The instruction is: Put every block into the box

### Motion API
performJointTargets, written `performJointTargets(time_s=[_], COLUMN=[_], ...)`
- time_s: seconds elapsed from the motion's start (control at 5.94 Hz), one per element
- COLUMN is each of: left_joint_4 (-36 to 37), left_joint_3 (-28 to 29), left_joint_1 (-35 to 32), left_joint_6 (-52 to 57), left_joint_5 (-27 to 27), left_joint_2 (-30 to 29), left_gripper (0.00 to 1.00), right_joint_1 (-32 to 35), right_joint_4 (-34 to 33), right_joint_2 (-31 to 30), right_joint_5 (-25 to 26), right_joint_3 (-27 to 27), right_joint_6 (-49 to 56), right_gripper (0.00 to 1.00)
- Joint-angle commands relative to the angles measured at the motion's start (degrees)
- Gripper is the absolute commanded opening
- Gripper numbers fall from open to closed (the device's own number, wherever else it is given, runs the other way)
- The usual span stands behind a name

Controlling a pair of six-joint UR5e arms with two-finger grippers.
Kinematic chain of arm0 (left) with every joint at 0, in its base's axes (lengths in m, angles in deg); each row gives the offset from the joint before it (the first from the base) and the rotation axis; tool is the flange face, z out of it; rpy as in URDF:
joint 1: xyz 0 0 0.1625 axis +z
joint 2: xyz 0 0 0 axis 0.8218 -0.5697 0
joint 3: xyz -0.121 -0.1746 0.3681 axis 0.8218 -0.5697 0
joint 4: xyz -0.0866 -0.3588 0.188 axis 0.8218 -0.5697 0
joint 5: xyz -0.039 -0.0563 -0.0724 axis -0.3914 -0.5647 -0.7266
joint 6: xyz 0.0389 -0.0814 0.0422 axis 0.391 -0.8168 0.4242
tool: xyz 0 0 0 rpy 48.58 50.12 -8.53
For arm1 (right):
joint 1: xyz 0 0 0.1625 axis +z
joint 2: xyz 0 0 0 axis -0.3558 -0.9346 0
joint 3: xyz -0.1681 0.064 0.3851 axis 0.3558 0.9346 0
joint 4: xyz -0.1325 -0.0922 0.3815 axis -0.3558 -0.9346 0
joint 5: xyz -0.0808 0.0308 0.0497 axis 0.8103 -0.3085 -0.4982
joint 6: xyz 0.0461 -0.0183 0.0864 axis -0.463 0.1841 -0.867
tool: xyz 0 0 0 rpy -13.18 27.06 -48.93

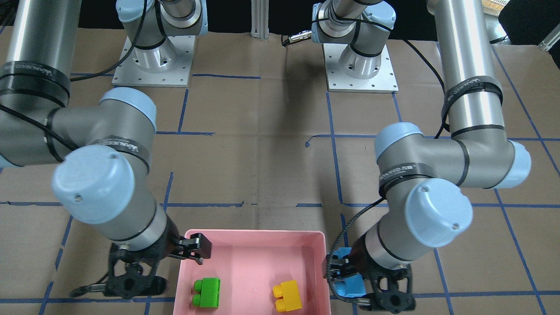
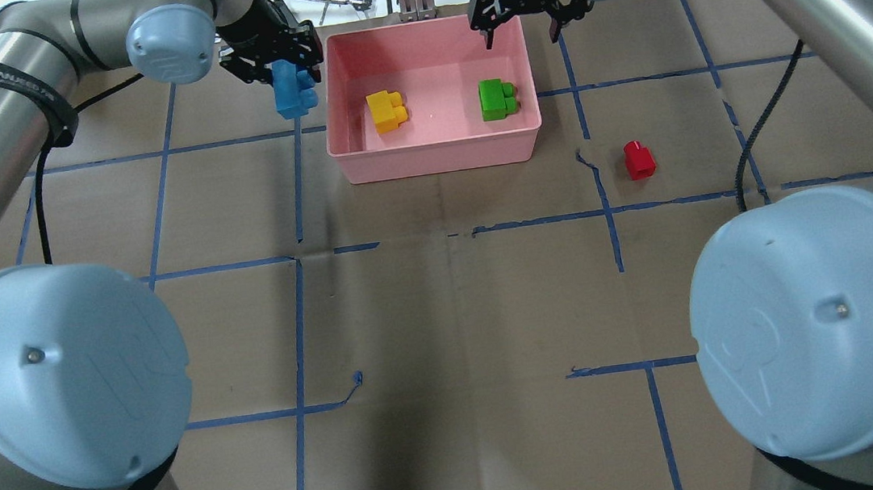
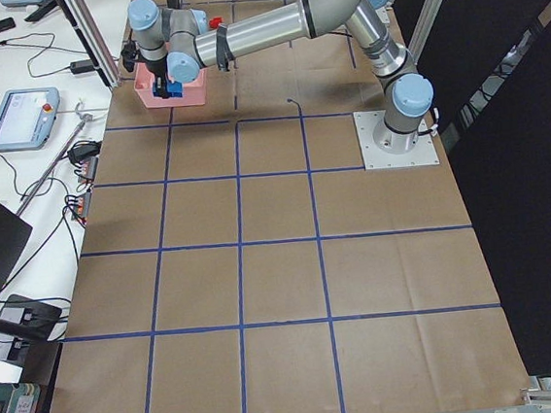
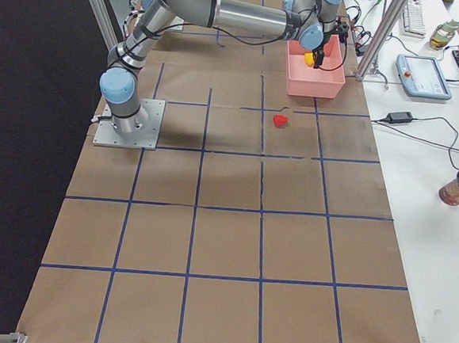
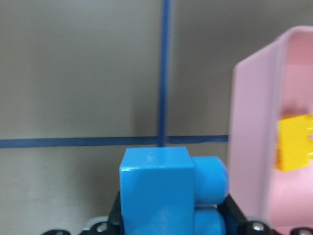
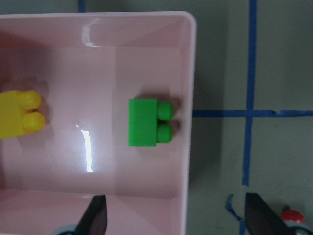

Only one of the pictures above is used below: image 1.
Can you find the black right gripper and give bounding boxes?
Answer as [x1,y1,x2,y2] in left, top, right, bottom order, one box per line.
[131,216,213,272]

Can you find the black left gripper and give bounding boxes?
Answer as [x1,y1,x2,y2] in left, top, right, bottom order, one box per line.
[324,233,394,309]

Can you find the blue toy block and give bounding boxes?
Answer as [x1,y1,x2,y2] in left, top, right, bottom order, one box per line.
[334,271,366,298]

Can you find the green toy block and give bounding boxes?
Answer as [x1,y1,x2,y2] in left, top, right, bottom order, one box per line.
[192,277,221,308]

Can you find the yellow toy block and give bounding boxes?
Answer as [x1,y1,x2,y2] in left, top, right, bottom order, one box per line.
[272,280,303,313]

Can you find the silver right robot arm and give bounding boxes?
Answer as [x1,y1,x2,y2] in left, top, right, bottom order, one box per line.
[1,0,212,268]

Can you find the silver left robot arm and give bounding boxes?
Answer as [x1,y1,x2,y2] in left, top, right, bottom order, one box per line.
[325,0,532,314]

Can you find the pink plastic box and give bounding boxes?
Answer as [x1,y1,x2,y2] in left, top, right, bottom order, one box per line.
[173,229,331,315]

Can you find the brown paper table cover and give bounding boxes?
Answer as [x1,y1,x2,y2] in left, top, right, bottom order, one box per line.
[1,33,559,315]

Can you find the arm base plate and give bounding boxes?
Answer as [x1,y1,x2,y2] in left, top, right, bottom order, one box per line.
[112,36,196,88]
[322,43,399,94]

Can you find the aluminium frame post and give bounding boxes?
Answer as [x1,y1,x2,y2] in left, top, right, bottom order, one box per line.
[250,0,270,41]

